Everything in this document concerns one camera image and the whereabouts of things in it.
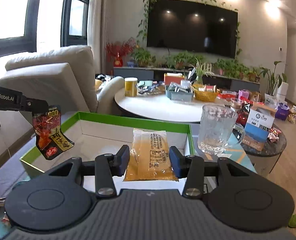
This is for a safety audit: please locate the black red snack packet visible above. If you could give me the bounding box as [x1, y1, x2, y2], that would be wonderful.
[33, 105, 75, 160]

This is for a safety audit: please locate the red flower decoration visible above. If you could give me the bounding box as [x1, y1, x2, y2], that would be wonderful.
[105, 37, 137, 67]

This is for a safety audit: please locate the white round coffee table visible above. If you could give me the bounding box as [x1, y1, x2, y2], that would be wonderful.
[114, 86, 238, 123]

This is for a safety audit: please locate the clear glass mug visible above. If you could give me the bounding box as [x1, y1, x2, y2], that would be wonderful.
[197, 104, 245, 155]

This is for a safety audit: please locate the tall leafy floor plant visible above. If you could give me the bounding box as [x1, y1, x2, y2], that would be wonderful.
[259, 61, 287, 96]

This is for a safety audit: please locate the purple gift bag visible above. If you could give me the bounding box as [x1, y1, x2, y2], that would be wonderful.
[275, 102, 290, 121]

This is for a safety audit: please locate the yellow woven basket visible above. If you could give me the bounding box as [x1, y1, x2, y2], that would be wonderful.
[192, 84, 219, 102]

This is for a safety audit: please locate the blue white carton box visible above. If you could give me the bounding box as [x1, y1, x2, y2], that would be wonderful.
[242, 109, 275, 152]

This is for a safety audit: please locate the orange box on table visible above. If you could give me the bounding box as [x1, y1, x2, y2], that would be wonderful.
[164, 73, 185, 86]

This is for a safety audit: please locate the wall mounted television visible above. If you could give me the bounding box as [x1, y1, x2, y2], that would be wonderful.
[146, 0, 238, 58]

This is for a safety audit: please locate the yellow tin can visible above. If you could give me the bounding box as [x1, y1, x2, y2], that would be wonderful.
[125, 77, 138, 97]

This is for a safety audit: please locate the blue plastic tray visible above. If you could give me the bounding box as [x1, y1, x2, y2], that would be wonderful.
[165, 86, 194, 102]

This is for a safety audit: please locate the green cardboard box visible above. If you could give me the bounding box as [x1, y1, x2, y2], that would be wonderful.
[20, 112, 194, 178]

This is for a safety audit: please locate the beige sofa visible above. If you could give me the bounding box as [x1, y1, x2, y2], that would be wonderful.
[0, 46, 124, 115]

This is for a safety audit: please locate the dark tv cabinet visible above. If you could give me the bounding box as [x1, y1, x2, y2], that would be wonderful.
[113, 65, 261, 92]

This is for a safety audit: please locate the long yellow snack packet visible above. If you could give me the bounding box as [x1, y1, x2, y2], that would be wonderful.
[124, 128, 178, 181]

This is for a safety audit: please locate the round dark side table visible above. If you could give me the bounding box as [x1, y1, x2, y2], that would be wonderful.
[241, 124, 287, 177]

